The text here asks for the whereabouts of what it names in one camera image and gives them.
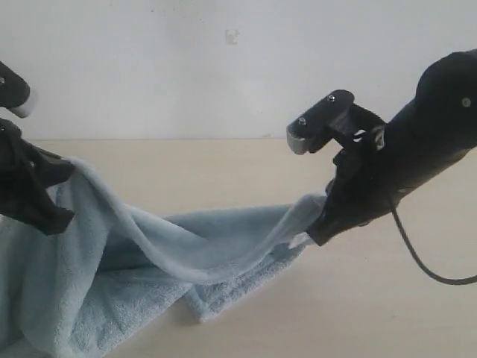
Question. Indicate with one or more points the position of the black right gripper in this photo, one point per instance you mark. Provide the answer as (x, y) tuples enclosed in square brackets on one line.
[(357, 195)]

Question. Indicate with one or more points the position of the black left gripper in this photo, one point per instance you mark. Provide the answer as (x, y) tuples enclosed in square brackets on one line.
[(26, 173)]

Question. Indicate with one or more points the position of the light blue terry towel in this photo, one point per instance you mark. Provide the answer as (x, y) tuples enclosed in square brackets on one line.
[(116, 268)]

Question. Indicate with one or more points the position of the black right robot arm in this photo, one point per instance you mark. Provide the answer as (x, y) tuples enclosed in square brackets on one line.
[(435, 130)]

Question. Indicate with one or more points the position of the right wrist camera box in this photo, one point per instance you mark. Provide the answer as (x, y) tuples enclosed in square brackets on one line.
[(335, 117)]

